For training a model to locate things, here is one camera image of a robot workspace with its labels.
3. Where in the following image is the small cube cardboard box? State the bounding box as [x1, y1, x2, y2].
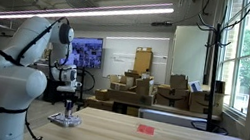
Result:
[93, 88, 112, 103]

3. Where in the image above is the plain cardboard box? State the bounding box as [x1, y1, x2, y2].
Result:
[168, 72, 191, 92]

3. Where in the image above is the wall whiteboard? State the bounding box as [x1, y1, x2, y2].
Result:
[100, 28, 172, 87]

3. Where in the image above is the red tape mark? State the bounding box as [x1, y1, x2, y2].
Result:
[136, 123, 157, 136]

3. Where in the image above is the black coat rack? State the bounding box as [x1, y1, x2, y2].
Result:
[178, 0, 250, 137]

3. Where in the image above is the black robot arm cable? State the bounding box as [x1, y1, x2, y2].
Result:
[11, 10, 106, 95]

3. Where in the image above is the dark brown cardboard box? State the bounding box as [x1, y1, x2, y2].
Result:
[213, 79, 227, 96]

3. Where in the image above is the black TV stand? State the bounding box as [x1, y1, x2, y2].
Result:
[71, 67, 92, 109]

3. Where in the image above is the silver metal plate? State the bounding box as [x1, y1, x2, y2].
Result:
[45, 110, 84, 131]

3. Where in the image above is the white blue package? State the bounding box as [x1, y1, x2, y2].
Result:
[186, 78, 205, 94]

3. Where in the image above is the large TV screen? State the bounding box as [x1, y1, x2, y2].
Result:
[59, 31, 107, 72]

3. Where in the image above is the long flat cardboard box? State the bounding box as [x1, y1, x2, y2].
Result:
[105, 87, 155, 108]

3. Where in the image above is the long ceiling light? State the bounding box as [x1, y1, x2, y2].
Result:
[0, 0, 175, 51]

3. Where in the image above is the open cardboard box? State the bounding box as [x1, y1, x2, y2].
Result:
[108, 73, 136, 88]

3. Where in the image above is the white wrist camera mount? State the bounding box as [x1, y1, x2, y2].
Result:
[56, 83, 82, 95]

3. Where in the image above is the large window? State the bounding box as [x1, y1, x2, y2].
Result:
[210, 0, 250, 118]

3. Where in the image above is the medium cardboard box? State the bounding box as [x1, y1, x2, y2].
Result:
[133, 75, 156, 98]

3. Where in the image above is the large labelled cardboard box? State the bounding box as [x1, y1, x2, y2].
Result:
[84, 94, 115, 113]

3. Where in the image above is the small labelled cardboard box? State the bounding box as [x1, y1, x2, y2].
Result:
[109, 81, 130, 93]

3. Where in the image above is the black frame side table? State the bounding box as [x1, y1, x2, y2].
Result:
[110, 97, 224, 131]

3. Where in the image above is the Amazon cardboard box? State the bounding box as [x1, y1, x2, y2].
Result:
[154, 83, 193, 111]
[187, 88, 226, 118]

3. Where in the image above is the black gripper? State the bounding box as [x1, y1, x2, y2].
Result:
[61, 91, 78, 111]

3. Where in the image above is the tall upright cardboard box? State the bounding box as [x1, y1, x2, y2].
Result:
[132, 45, 155, 77]

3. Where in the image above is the black base cable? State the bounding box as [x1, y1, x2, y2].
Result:
[21, 108, 80, 140]

